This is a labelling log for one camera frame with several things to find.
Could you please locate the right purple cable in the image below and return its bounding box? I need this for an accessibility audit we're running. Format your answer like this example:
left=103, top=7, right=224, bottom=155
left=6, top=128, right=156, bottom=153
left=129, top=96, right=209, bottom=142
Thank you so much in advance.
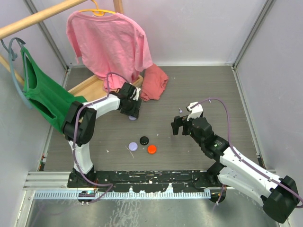
left=194, top=97, right=303, bottom=209

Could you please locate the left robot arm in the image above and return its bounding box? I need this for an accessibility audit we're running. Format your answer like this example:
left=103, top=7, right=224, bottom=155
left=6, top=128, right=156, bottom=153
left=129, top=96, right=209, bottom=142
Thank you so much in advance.
left=62, top=83, right=142, bottom=187

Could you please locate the grey-blue hanger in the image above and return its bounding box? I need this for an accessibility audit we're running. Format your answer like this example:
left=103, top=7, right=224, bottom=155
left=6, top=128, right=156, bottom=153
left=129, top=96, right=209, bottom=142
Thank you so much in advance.
left=0, top=37, right=34, bottom=109

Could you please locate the wooden clothes rack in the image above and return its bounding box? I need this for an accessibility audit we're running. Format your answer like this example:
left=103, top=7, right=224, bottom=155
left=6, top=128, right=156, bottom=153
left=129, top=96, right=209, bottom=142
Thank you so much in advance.
left=0, top=0, right=124, bottom=85

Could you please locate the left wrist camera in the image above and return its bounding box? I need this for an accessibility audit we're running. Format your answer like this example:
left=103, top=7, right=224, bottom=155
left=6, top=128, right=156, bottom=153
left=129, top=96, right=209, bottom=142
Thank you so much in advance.
left=133, top=87, right=141, bottom=101

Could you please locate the white cable duct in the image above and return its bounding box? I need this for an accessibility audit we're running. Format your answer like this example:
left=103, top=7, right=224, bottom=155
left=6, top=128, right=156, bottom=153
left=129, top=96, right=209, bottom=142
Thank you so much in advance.
left=34, top=190, right=211, bottom=200

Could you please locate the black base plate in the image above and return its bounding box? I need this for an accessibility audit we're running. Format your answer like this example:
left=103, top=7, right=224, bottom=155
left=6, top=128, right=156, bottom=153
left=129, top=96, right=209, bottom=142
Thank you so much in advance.
left=67, top=170, right=222, bottom=193

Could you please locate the purple cable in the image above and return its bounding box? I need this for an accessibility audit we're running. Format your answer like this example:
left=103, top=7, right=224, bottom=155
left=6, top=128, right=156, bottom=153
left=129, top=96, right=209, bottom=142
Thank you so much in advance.
left=71, top=72, right=130, bottom=204
left=194, top=97, right=303, bottom=209

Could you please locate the orange earbud case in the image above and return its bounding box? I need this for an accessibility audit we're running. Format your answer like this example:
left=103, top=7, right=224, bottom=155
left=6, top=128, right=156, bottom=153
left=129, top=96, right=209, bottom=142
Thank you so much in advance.
left=147, top=145, right=157, bottom=155

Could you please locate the lilac earbud case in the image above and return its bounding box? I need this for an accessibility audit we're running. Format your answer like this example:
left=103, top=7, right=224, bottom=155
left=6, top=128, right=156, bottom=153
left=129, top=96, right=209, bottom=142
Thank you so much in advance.
left=128, top=142, right=138, bottom=152
left=128, top=116, right=137, bottom=121

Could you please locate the green tank top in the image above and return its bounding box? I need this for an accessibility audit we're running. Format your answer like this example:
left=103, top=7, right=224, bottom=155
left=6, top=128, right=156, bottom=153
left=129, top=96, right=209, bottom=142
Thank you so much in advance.
left=20, top=47, right=87, bottom=133

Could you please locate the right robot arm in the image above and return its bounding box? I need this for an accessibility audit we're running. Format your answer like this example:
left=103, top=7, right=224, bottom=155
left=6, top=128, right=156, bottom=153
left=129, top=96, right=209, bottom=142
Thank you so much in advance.
left=171, top=116, right=299, bottom=223

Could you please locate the salmon folded shirt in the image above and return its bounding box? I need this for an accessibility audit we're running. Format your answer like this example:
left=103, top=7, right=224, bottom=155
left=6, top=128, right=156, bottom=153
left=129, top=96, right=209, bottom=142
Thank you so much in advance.
left=140, top=64, right=169, bottom=102

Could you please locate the black earbud case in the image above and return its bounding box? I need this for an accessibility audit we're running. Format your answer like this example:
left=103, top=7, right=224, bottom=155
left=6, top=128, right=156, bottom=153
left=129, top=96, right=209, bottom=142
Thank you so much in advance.
left=139, top=136, right=149, bottom=146

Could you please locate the pink t-shirt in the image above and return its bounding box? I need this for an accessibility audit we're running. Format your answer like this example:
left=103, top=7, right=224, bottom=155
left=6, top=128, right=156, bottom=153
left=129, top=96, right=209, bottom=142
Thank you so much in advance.
left=66, top=11, right=153, bottom=89

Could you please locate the yellow hanger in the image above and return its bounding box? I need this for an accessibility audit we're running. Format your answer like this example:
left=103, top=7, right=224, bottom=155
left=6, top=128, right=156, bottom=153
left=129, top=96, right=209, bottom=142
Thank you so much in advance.
left=79, top=0, right=115, bottom=17

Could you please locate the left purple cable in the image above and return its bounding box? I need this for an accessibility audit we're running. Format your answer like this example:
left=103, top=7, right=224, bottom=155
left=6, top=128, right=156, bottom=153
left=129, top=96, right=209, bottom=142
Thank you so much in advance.
left=71, top=72, right=130, bottom=204

